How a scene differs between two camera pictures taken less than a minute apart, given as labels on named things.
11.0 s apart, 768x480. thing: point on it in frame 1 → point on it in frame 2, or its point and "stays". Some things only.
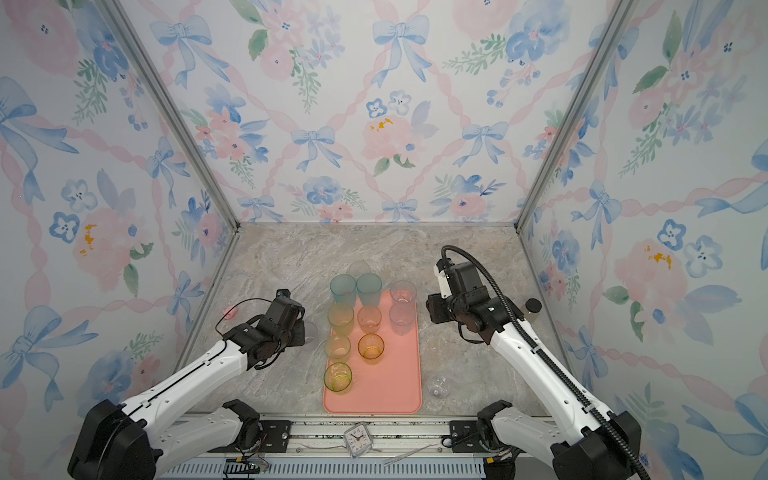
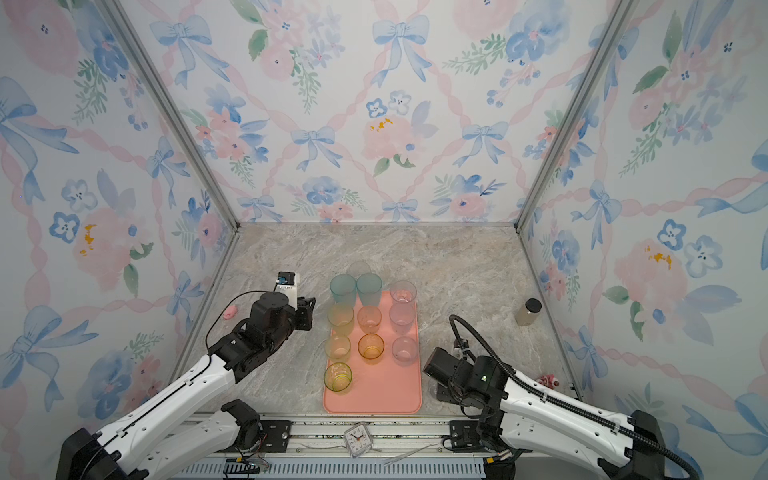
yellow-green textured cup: x=341 y=317 stays
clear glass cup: x=310 y=332 → x=404 y=350
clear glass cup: x=402 y=316 stays
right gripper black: x=434 y=304 → x=442 y=394
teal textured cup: x=369 y=287 stays
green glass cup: x=337 y=377 stays
